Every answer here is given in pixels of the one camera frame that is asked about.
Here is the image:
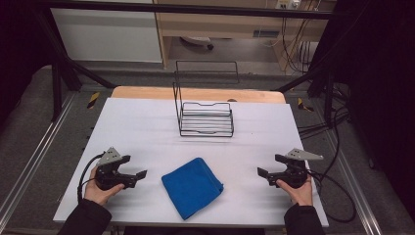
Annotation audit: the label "bundle of floor cables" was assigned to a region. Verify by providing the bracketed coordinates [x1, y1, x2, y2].
[296, 81, 352, 140]

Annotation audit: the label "white power strip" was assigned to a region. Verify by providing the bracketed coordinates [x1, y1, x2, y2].
[275, 0, 301, 11]

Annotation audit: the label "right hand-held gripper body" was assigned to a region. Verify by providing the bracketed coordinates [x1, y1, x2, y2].
[266, 148, 325, 190]

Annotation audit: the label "person's left hand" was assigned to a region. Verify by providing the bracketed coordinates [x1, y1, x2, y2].
[83, 165, 125, 207]

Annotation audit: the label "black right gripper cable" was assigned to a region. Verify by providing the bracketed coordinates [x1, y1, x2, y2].
[306, 168, 357, 225]

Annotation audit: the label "black metal frame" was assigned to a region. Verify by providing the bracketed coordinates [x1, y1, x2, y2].
[32, 0, 345, 129]

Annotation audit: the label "yellow black floor tape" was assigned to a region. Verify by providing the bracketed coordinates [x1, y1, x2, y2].
[86, 91, 101, 110]
[297, 97, 315, 113]

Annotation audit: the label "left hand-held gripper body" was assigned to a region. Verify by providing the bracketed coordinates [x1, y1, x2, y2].
[94, 146, 138, 192]

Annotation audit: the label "aluminium floor rail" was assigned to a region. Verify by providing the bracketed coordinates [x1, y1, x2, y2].
[0, 93, 78, 223]
[322, 129, 384, 235]

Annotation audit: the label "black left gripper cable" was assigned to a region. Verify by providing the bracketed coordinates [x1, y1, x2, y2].
[76, 153, 106, 204]

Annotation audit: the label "blue folded cloth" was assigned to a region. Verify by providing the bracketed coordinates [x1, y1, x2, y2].
[161, 157, 225, 221]

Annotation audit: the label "white cabinet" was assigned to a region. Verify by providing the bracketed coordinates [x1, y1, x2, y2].
[50, 7, 163, 64]

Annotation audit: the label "person's right hand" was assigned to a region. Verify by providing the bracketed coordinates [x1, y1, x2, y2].
[275, 175, 314, 208]

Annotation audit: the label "black wire rack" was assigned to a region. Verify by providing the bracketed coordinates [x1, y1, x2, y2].
[172, 60, 240, 138]

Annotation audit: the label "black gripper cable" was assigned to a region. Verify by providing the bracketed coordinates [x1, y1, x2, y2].
[306, 168, 357, 225]
[76, 153, 106, 204]

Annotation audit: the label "hanging desk cables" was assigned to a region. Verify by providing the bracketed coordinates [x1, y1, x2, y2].
[279, 16, 315, 73]

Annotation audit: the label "white chair base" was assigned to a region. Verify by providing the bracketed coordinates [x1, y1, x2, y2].
[180, 35, 215, 51]

